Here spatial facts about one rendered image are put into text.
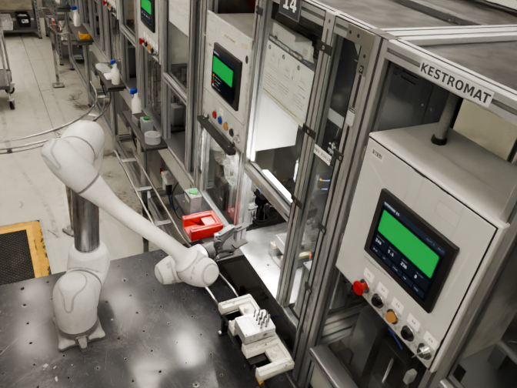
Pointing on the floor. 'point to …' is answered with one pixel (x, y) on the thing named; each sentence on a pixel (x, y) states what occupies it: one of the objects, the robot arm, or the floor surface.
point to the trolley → (6, 71)
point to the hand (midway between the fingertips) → (241, 235)
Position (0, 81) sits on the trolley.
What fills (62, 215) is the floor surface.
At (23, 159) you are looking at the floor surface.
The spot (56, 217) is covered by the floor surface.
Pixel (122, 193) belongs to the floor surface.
